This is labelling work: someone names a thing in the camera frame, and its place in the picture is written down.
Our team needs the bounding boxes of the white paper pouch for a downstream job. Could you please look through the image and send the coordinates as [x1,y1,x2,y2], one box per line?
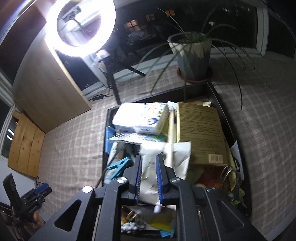
[139,142,191,205]

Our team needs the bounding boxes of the black clutter tray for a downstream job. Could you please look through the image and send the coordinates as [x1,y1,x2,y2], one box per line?
[101,82,253,237]

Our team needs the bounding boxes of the blue clothes peg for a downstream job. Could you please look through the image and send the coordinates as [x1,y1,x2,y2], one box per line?
[107,157,133,180]

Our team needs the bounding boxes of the yellow sticky note pad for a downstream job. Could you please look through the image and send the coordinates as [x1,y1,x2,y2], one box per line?
[149,216,176,231]

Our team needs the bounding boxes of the black scissors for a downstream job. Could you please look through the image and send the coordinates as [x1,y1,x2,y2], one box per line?
[217,165,244,205]

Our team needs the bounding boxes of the pine wood board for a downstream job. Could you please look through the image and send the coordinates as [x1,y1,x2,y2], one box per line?
[8,111,45,178]

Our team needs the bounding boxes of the wooden chopstick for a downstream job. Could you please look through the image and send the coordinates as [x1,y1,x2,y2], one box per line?
[166,108,176,168]

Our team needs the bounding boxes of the white tissue pack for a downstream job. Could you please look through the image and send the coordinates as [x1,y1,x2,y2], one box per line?
[112,102,169,135]

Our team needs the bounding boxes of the gold book box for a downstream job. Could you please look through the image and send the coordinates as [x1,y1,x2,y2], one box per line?
[177,102,228,166]

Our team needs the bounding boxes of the black power strip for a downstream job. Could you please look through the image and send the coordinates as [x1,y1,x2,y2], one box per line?
[90,94,105,101]

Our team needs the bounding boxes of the black tripod stand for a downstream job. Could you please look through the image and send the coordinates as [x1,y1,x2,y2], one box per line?
[97,49,146,105]

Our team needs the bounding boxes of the potted plant white pot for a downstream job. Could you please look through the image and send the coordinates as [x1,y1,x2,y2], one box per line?
[131,6,256,112]

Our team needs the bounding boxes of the white ring light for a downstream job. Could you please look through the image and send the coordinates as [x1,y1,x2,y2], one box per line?
[45,1,116,57]

